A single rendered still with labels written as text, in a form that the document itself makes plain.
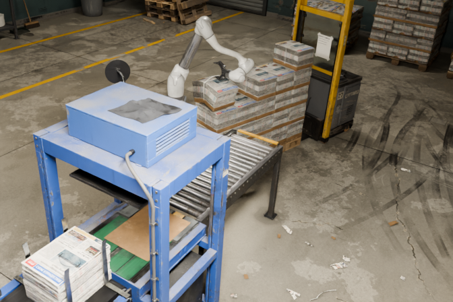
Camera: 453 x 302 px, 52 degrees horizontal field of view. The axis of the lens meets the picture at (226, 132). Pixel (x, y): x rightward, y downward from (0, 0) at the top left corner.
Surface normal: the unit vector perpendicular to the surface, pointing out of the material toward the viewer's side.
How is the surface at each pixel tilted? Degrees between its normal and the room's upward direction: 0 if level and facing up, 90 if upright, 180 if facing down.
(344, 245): 0
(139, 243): 0
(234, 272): 0
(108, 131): 90
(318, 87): 90
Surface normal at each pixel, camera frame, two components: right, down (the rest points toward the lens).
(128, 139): -0.53, 0.37
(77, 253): 0.04, -0.86
